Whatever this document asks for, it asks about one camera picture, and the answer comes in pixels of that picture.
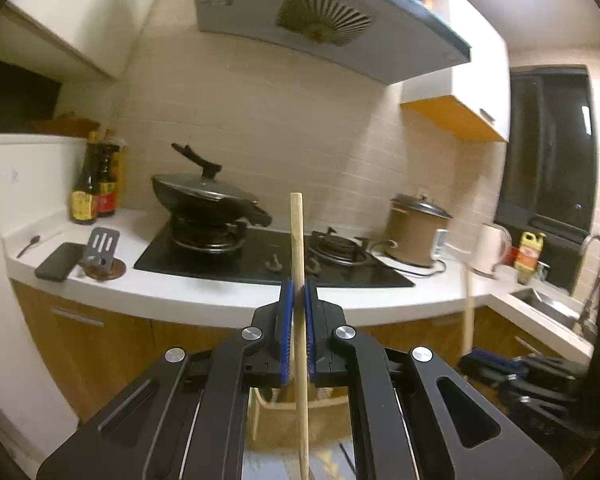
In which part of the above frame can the chrome faucet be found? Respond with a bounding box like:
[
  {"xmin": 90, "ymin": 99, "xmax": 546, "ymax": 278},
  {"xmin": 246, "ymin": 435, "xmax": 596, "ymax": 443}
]
[{"xmin": 576, "ymin": 234, "xmax": 600, "ymax": 331}]

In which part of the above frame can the black smartphone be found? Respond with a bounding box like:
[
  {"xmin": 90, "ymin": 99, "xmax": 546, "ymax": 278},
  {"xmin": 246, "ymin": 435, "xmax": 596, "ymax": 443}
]
[{"xmin": 34, "ymin": 242, "xmax": 85, "ymax": 283}]

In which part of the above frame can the small spoon on counter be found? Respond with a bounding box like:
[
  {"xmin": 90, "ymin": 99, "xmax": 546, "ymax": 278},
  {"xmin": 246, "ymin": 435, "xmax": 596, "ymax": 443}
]
[{"xmin": 16, "ymin": 235, "xmax": 41, "ymax": 259}]

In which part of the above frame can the metal slotted spatula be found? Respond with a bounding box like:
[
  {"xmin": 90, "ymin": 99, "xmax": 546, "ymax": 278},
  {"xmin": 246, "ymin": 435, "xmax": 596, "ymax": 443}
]
[{"xmin": 80, "ymin": 228, "xmax": 120, "ymax": 268}]

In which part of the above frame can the round brown coaster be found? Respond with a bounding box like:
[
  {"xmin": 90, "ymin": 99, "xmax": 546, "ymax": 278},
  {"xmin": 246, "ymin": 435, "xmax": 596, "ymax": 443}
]
[{"xmin": 82, "ymin": 258, "xmax": 126, "ymax": 282}]

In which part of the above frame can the red label sauce bottle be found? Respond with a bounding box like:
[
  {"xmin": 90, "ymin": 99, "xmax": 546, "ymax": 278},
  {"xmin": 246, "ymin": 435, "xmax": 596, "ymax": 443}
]
[{"xmin": 97, "ymin": 129, "xmax": 126, "ymax": 218}]

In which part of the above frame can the white orange wall cabinet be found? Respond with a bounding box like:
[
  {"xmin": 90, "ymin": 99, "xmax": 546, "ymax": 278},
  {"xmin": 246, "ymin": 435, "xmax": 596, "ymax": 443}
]
[{"xmin": 401, "ymin": 0, "xmax": 510, "ymax": 142}]

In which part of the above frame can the brown rice cooker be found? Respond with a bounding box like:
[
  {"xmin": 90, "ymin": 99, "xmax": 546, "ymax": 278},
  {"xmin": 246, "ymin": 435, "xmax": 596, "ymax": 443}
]
[{"xmin": 385, "ymin": 194, "xmax": 452, "ymax": 268}]

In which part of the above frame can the range hood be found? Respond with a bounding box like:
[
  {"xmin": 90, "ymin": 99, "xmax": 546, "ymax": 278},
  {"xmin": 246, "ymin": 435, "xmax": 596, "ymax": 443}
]
[{"xmin": 195, "ymin": 0, "xmax": 470, "ymax": 86}]

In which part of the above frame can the dark window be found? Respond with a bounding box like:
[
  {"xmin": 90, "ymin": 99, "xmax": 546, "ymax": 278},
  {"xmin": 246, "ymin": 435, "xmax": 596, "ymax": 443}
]
[{"xmin": 494, "ymin": 65, "xmax": 598, "ymax": 292}]

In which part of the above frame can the tan plastic utensil basket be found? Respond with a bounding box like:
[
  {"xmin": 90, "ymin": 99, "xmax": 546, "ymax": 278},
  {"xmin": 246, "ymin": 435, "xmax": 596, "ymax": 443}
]
[{"xmin": 247, "ymin": 385, "xmax": 351, "ymax": 452}]

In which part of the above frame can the kitchen sink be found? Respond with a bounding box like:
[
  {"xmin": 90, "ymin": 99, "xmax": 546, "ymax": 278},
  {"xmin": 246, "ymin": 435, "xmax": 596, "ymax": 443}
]
[{"xmin": 513, "ymin": 288, "xmax": 597, "ymax": 344}]

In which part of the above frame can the black gas stove top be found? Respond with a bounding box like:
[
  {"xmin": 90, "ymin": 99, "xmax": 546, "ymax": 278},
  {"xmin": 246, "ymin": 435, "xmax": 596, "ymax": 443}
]
[{"xmin": 134, "ymin": 226, "xmax": 414, "ymax": 288}]

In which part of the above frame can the black wok with lid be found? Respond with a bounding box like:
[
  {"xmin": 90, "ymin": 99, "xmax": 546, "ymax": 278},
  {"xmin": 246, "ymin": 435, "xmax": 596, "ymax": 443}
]
[{"xmin": 151, "ymin": 143, "xmax": 273, "ymax": 228}]

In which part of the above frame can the white electric kettle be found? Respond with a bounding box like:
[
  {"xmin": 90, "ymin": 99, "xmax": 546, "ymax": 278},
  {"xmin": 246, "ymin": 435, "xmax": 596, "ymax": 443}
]
[{"xmin": 468, "ymin": 223, "xmax": 512, "ymax": 276}]

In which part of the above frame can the dark soy sauce bottle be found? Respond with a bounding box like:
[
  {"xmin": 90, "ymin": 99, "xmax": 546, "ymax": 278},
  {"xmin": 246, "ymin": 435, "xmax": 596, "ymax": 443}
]
[{"xmin": 70, "ymin": 131, "xmax": 99, "ymax": 224}]

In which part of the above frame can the white left wall cabinet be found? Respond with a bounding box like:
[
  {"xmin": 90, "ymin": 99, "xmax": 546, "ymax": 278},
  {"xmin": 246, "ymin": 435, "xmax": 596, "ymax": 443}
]
[{"xmin": 0, "ymin": 0, "xmax": 182, "ymax": 134}]

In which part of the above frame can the yellow oil bottle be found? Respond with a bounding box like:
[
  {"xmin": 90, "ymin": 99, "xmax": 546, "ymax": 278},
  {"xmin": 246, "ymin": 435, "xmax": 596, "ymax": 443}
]
[{"xmin": 514, "ymin": 231, "xmax": 545, "ymax": 284}]

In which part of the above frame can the rice cooker power cable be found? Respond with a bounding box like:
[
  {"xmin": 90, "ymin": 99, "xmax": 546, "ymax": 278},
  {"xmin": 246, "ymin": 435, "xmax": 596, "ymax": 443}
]
[{"xmin": 369, "ymin": 238, "xmax": 449, "ymax": 279}]

